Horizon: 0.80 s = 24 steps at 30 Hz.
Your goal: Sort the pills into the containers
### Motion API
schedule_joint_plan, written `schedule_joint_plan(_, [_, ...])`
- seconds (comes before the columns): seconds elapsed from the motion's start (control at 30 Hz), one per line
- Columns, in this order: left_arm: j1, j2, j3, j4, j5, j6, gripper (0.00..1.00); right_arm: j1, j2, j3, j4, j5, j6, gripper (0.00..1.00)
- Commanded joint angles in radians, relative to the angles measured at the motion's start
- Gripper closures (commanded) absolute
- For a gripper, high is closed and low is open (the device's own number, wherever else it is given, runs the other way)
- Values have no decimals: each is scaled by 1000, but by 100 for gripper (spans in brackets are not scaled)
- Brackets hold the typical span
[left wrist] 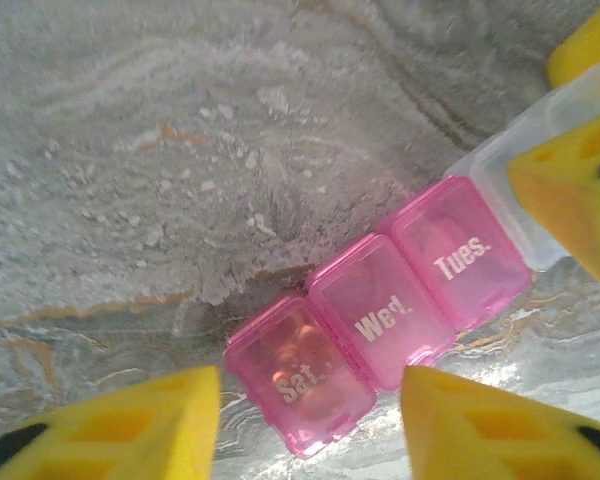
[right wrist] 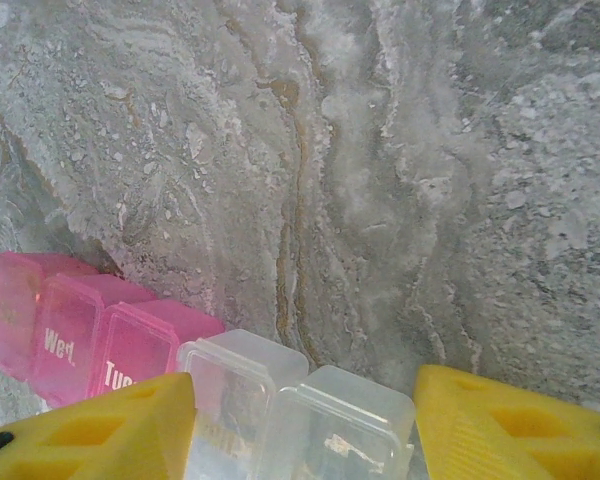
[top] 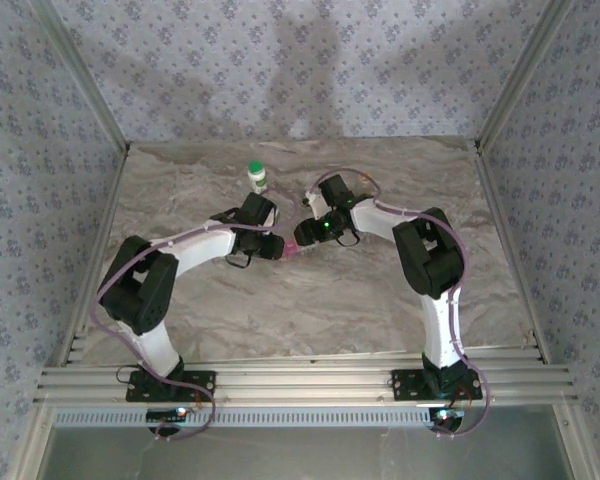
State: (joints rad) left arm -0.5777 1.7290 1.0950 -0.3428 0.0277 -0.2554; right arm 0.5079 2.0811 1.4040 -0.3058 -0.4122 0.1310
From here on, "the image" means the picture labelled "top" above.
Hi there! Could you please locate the left circuit board with LED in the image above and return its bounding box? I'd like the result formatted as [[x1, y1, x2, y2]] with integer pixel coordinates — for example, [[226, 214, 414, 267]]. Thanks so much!
[[146, 407, 189, 422]]

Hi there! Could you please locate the aluminium frame post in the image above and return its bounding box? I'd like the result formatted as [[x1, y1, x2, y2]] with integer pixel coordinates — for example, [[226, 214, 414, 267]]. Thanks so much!
[[28, 0, 132, 152], [473, 0, 579, 151]]

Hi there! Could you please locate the pink and clear pill organizer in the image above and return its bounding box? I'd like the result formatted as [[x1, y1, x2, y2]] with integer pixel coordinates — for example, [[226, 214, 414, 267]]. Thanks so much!
[[281, 239, 324, 260]]

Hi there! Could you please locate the aluminium mounting rail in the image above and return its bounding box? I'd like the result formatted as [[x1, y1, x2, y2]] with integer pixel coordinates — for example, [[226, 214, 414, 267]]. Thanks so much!
[[32, 348, 579, 406]]

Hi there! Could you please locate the right circuit board with LED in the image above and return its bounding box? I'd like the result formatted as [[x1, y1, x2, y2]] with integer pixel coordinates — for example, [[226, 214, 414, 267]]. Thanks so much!
[[429, 407, 467, 424]]

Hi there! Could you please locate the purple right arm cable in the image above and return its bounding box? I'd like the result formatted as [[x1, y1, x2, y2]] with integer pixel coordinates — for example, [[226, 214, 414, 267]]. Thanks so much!
[[307, 168, 491, 441]]

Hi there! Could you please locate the grey metal shelf panel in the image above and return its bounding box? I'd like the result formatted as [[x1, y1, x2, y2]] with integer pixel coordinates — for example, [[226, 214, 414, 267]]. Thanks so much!
[[44, 424, 576, 480]]

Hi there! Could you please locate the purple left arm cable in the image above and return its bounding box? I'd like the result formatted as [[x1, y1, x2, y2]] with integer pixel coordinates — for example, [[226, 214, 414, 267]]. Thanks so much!
[[93, 187, 304, 442]]

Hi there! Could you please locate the aluminium side rail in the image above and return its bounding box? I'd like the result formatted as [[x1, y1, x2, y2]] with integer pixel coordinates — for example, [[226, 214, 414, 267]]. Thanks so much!
[[472, 142, 552, 364], [57, 144, 131, 369]]

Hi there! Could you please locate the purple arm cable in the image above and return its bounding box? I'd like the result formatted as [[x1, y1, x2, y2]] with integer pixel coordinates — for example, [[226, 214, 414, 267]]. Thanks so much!
[[307, 168, 491, 441], [93, 187, 304, 442]]

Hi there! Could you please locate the circuit board with led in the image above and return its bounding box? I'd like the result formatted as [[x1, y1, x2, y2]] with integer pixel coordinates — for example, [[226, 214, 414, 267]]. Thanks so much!
[[429, 407, 467, 424], [146, 407, 189, 422]]

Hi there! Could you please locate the grey slotted cable duct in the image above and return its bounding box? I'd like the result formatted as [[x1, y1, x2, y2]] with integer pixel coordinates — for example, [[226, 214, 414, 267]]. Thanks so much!
[[53, 407, 434, 430]]

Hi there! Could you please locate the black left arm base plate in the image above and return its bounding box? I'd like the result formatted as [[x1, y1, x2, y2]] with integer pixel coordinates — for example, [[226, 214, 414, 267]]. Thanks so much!
[[125, 368, 217, 403]]

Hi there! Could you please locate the white pill bottle green cap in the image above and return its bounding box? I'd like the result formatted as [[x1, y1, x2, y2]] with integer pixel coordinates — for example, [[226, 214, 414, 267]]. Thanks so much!
[[245, 159, 270, 196]]

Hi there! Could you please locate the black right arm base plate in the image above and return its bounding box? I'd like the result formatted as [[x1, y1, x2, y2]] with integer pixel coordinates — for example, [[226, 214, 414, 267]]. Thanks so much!
[[390, 368, 484, 402]]

